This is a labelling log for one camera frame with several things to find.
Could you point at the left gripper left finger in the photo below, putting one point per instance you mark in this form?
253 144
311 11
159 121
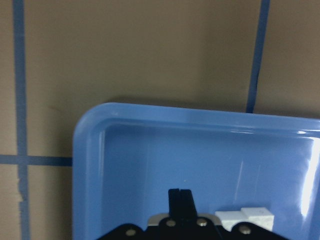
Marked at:
167 228

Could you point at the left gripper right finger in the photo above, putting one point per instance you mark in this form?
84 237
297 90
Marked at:
195 227

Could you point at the white block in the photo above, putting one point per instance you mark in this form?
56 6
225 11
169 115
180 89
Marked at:
230 218
259 216

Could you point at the blue plastic tray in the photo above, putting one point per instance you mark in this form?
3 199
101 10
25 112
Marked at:
126 157

